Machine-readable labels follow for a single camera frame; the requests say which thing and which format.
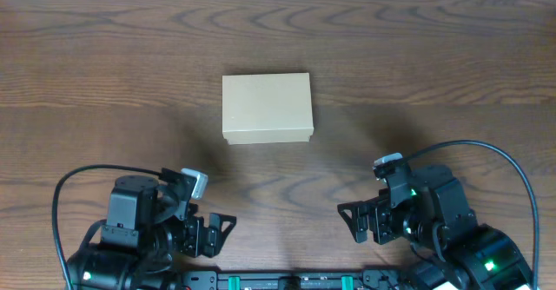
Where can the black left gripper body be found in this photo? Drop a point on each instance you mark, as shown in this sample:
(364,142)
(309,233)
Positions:
(205,236)

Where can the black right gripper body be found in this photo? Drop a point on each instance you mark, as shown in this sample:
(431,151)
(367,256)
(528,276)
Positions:
(369,220)

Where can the cardboard box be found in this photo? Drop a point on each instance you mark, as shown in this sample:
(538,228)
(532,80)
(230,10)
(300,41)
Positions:
(268,108)

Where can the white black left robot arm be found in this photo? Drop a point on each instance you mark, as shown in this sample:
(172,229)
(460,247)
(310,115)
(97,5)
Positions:
(149,223)

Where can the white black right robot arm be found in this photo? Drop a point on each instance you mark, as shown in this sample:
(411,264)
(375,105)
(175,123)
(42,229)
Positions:
(429,208)

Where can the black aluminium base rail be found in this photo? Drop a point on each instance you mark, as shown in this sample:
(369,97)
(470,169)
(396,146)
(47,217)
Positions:
(370,279)

